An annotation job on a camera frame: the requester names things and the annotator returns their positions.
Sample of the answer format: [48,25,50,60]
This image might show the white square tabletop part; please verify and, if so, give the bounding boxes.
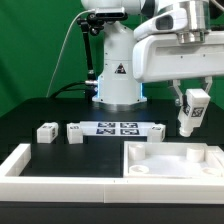
[123,141,224,179]

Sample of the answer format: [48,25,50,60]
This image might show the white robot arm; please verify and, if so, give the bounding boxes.
[81,0,224,110]

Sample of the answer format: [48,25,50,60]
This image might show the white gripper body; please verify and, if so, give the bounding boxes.
[132,31,224,83]

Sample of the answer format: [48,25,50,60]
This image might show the white camera cable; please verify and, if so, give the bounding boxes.
[45,9,97,98]

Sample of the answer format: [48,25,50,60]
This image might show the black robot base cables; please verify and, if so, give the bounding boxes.
[49,79,99,99]

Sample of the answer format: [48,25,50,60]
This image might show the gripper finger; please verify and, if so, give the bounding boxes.
[169,80,183,106]
[201,76,213,93]

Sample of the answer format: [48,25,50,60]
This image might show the grey camera on stand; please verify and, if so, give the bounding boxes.
[95,7,127,21]

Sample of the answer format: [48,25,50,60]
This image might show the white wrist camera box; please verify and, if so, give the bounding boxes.
[134,8,188,41]

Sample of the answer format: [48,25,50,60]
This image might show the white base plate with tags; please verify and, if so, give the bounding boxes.
[80,121,154,136]

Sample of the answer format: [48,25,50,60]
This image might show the white U-shaped obstacle fence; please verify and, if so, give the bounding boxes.
[0,144,224,204]

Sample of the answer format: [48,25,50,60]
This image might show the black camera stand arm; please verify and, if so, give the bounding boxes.
[76,17,105,88]

